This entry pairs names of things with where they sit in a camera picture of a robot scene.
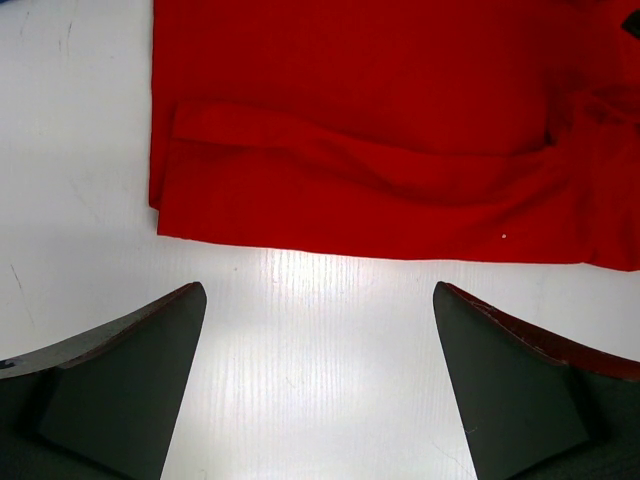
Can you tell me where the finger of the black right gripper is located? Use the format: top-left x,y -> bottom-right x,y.
621,9 -> 640,36

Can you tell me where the red t shirt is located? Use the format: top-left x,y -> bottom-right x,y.
149,1 -> 639,271

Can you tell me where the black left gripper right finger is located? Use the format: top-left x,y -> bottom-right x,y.
433,282 -> 639,479

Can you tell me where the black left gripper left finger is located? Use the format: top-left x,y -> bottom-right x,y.
1,282 -> 207,479

